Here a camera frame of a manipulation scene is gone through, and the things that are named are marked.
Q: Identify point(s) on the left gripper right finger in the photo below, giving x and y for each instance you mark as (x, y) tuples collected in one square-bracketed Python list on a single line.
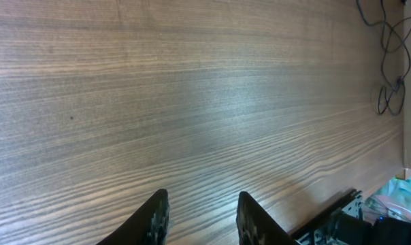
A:
[(256, 227)]

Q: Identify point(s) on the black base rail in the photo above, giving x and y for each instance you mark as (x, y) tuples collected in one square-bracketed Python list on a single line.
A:
[(320, 230)]

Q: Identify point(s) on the teal plastic bag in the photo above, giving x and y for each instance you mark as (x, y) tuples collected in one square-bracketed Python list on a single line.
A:
[(392, 200)]

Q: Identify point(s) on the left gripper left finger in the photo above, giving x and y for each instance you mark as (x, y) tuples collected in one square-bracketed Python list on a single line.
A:
[(148, 225)]

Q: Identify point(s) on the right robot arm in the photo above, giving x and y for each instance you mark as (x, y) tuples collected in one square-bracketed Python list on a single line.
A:
[(355, 231)]

